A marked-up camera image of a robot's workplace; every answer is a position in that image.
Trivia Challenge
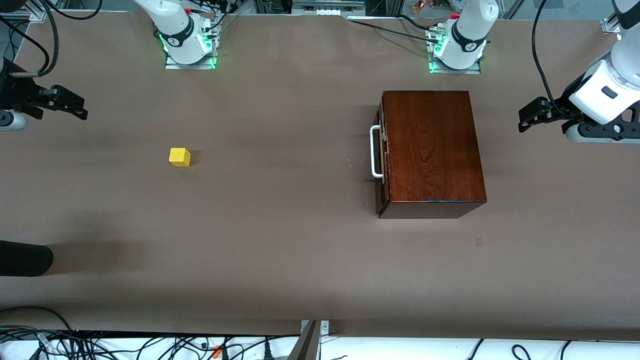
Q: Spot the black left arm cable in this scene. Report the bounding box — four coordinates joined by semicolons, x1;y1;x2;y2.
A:
531;0;569;109

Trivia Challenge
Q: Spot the black ribbed cylinder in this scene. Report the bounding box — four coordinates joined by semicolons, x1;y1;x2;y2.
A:
0;240;54;277

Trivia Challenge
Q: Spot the light wood drawer white handle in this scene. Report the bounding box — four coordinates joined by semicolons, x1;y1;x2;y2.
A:
370;97;389;213

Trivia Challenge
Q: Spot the dark brown wooden cabinet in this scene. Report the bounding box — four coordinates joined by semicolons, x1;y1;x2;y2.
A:
375;90;488;220

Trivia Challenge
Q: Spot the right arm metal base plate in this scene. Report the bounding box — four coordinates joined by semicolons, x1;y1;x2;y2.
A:
164;15;218;70

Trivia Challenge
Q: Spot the black cable tangle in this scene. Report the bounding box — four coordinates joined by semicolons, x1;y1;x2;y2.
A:
0;306;301;360

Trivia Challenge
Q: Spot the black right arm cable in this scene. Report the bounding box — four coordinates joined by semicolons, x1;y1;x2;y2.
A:
0;0;60;77

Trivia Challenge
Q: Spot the black looping cable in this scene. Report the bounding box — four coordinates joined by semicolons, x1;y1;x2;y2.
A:
46;0;104;21

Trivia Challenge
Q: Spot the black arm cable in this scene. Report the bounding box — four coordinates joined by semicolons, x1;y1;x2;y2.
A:
0;0;60;77
531;0;569;109

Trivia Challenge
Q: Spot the aluminium frame with power strip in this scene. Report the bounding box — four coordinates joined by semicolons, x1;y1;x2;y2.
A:
290;0;368;17

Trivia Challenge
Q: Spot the aluminium frame profile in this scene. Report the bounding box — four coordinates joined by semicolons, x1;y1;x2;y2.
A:
0;5;49;24

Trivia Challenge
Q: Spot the grey metal bracket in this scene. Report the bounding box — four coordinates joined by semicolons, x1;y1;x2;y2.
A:
287;320;331;360

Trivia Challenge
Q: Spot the black cable to left base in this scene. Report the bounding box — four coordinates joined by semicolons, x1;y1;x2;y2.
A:
347;14;442;44

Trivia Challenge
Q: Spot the yellow wooden block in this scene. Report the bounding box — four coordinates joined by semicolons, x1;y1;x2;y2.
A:
169;147;192;168

